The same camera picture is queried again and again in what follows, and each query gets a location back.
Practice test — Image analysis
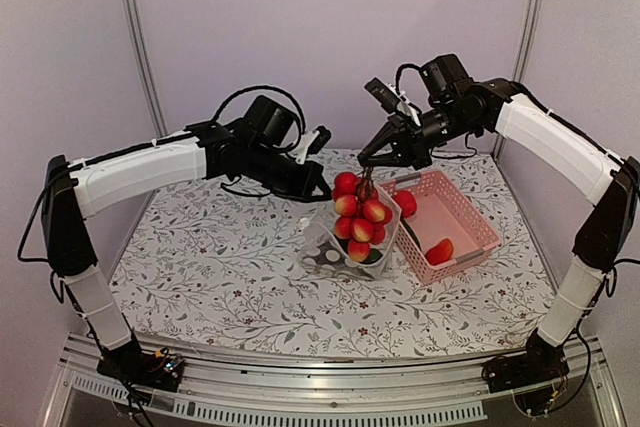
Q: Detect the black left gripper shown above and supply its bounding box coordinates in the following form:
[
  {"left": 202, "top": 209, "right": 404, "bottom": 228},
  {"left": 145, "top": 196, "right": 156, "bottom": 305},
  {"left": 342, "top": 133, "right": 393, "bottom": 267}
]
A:
[{"left": 246, "top": 142, "right": 335, "bottom": 203}]

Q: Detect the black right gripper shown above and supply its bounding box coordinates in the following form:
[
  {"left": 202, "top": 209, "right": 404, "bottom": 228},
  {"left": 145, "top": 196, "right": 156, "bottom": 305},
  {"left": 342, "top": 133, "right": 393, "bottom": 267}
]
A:
[{"left": 359, "top": 101, "right": 479, "bottom": 169}]

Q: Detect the red cherry bunch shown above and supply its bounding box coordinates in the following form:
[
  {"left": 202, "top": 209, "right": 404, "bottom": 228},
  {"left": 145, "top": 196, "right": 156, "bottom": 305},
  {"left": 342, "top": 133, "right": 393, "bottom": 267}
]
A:
[{"left": 332, "top": 167, "right": 396, "bottom": 265}]

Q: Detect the red wrinkled apple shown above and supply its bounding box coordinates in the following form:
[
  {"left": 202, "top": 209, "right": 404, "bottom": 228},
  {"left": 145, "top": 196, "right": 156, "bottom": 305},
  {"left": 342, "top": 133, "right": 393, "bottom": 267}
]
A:
[{"left": 392, "top": 190, "right": 417, "bottom": 218}]

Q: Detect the clear zip top bag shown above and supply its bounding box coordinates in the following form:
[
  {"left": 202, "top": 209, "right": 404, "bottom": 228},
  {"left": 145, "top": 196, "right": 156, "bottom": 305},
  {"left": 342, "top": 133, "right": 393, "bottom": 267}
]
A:
[{"left": 298, "top": 183, "right": 402, "bottom": 279}]

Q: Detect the dark purple eggplant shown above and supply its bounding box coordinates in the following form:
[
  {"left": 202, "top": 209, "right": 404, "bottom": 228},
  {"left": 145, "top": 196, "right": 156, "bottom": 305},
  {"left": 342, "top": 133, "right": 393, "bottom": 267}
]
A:
[{"left": 301, "top": 242, "right": 348, "bottom": 272}]

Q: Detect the pink plastic basket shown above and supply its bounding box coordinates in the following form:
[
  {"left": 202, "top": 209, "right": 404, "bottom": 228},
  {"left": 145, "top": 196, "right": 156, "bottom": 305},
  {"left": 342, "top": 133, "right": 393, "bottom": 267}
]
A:
[{"left": 380, "top": 170, "right": 501, "bottom": 285}]

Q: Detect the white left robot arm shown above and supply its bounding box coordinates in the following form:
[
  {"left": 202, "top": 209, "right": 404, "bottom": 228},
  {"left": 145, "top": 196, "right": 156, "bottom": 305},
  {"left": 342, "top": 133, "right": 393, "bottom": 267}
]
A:
[{"left": 41, "top": 95, "right": 331, "bottom": 381}]

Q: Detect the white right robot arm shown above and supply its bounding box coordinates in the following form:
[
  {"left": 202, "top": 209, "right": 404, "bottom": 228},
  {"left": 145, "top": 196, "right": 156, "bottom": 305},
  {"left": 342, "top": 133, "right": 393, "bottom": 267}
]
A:
[{"left": 358, "top": 54, "right": 639, "bottom": 390}]

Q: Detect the red chili pepper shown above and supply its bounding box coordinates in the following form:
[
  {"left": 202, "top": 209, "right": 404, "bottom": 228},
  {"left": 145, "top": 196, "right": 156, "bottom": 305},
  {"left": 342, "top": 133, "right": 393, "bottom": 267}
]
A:
[{"left": 425, "top": 238, "right": 454, "bottom": 266}]

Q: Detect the floral table cloth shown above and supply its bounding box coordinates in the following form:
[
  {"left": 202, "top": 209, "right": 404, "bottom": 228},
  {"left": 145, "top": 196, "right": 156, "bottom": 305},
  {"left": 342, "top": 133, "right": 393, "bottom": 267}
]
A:
[{"left": 111, "top": 154, "right": 553, "bottom": 357}]

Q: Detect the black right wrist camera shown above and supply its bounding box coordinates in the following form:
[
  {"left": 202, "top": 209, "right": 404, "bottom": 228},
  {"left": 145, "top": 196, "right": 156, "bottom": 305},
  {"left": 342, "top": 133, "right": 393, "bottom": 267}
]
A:
[{"left": 364, "top": 77, "right": 421, "bottom": 125}]

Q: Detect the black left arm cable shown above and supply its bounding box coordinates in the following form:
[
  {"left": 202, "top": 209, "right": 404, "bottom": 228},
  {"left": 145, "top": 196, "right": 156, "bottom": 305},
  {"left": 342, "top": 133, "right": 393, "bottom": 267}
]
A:
[{"left": 212, "top": 85, "right": 306, "bottom": 148}]

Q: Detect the right aluminium frame post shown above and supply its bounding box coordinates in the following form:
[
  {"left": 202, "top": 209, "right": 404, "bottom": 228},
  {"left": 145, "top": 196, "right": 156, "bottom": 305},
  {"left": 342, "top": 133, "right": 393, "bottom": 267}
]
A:
[{"left": 512, "top": 0, "right": 543, "bottom": 82}]

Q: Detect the aluminium frame post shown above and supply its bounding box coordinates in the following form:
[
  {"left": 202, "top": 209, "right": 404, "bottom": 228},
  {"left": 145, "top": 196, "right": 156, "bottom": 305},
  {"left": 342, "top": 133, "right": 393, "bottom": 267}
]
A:
[
  {"left": 122, "top": 0, "right": 168, "bottom": 136},
  {"left": 512, "top": 0, "right": 543, "bottom": 82}
]

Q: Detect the aluminium front rail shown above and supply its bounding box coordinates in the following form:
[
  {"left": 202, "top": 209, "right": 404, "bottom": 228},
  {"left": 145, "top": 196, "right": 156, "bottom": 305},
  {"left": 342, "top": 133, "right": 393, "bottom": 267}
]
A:
[{"left": 40, "top": 334, "right": 631, "bottom": 426}]

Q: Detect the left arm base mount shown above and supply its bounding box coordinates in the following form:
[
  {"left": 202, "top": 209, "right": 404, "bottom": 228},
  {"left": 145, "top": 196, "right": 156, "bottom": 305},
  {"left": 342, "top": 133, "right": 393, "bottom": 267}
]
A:
[{"left": 97, "top": 346, "right": 185, "bottom": 392}]

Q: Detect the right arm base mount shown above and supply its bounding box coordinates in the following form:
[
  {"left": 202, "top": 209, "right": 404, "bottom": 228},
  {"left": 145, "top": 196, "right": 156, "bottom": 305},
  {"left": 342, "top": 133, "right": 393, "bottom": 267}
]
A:
[{"left": 481, "top": 342, "right": 569, "bottom": 417}]

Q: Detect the left aluminium frame post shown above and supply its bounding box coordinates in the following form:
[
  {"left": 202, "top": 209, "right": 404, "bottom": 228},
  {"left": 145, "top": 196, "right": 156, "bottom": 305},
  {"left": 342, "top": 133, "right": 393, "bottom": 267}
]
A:
[{"left": 122, "top": 0, "right": 168, "bottom": 136}]

